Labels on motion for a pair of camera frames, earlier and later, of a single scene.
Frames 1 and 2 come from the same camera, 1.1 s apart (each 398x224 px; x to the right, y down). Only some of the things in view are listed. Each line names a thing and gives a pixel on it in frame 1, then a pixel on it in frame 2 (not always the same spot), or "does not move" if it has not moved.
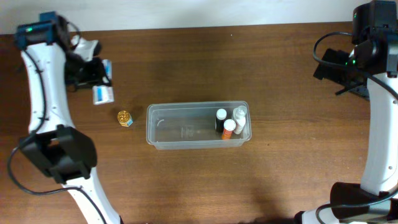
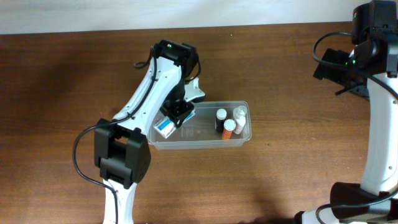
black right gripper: x=329 y=66 does not move
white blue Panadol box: x=103 y=94 -> x=165 y=126
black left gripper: x=93 y=74 -> x=179 y=111
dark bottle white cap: x=219 y=122 does not move
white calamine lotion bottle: x=239 y=116 does not move
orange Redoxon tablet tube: x=229 y=125 does not move
